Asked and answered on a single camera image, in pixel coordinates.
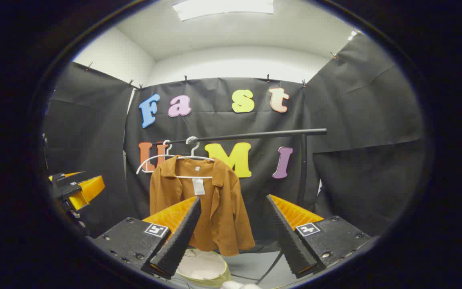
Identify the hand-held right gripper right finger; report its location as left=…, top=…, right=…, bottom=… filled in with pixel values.
left=265, top=194, right=373, bottom=279

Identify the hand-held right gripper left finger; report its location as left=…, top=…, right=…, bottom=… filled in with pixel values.
left=93, top=196, right=202, bottom=280

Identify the white laundry hamper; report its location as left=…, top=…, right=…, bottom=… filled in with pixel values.
left=175, top=248, right=231, bottom=288

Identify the brown shirt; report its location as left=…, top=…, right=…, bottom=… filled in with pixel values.
left=150, top=156, right=255, bottom=256

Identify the white plastic hanger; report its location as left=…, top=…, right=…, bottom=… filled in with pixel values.
left=174, top=136, right=215, bottom=179
left=136, top=140, right=176, bottom=175

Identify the black clothes rack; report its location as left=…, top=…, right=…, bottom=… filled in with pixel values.
left=166, top=128, right=328, bottom=283

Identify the black backdrop cloth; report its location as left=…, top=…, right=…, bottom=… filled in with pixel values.
left=43, top=32, right=426, bottom=253

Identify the ceiling light panel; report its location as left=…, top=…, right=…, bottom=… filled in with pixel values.
left=173, top=0, right=274, bottom=21

